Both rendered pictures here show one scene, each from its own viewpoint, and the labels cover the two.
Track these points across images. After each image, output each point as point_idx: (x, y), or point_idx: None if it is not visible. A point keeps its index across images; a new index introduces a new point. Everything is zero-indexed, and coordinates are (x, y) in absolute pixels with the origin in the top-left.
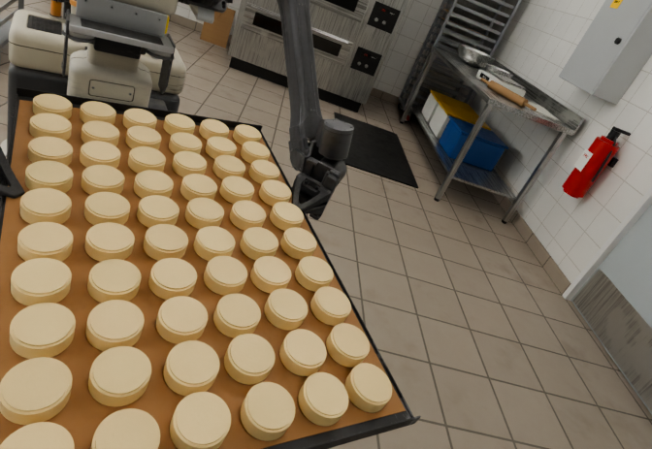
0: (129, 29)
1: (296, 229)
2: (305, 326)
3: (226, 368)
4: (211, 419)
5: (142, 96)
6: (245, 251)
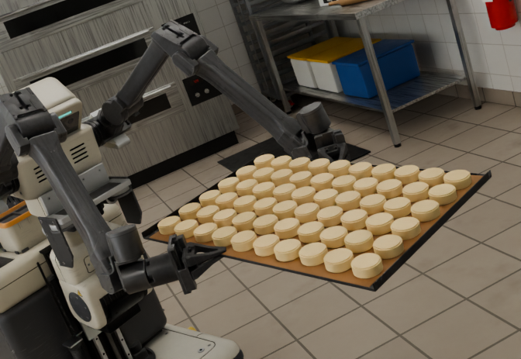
0: None
1: (352, 166)
2: None
3: (393, 217)
4: (408, 221)
5: None
6: (343, 191)
